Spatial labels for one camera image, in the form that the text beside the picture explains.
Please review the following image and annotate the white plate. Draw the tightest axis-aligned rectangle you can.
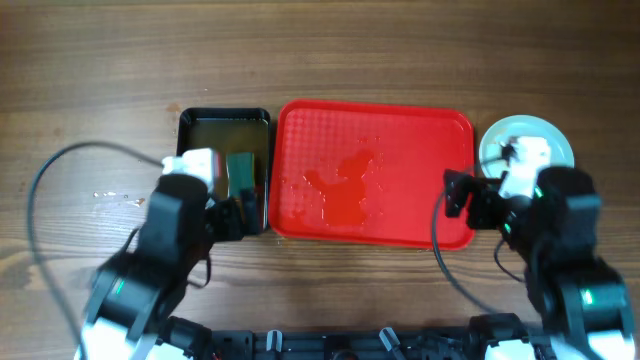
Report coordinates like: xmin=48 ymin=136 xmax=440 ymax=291
xmin=478 ymin=115 xmax=575 ymax=178

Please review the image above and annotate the red plastic tray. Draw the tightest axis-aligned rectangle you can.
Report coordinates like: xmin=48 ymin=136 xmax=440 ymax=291
xmin=268 ymin=99 xmax=474 ymax=250

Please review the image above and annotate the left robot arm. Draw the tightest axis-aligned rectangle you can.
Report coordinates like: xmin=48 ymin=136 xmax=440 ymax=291
xmin=76 ymin=174 xmax=264 ymax=359

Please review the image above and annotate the green sponge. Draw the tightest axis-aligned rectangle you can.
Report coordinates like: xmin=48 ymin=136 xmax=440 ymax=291
xmin=226 ymin=152 xmax=255 ymax=199

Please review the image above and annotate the left black cable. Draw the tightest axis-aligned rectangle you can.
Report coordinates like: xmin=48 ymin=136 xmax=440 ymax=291
xmin=25 ymin=141 xmax=164 ymax=360

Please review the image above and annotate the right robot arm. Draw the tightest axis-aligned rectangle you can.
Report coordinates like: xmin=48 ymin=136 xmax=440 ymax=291
xmin=437 ymin=167 xmax=635 ymax=359

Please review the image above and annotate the black water tray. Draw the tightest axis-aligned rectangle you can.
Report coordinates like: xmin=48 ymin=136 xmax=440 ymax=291
xmin=176 ymin=107 xmax=272 ymax=233

